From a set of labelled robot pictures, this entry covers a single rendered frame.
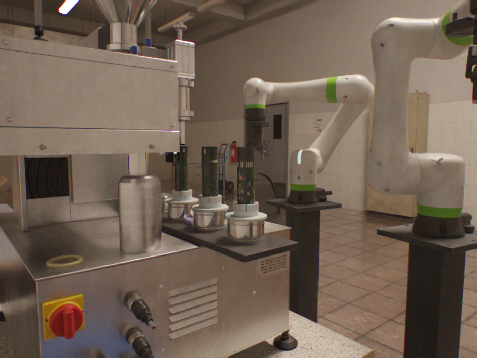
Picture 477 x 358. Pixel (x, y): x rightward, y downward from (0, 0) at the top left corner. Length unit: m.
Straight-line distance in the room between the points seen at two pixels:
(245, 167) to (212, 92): 9.73
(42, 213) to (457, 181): 1.11
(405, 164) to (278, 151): 7.21
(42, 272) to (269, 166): 8.08
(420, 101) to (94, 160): 5.57
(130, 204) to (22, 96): 0.21
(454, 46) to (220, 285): 0.93
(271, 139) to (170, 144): 7.89
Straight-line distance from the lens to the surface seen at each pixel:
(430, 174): 1.22
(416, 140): 6.06
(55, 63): 0.58
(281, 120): 8.28
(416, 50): 1.25
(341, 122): 1.87
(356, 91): 1.69
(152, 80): 0.62
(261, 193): 3.02
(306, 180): 1.73
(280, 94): 1.79
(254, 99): 1.70
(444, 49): 1.27
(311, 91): 1.74
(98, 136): 0.58
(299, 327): 0.98
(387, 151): 1.18
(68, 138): 0.57
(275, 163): 8.41
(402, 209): 6.18
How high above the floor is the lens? 1.20
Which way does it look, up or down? 5 degrees down
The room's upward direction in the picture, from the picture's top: straight up
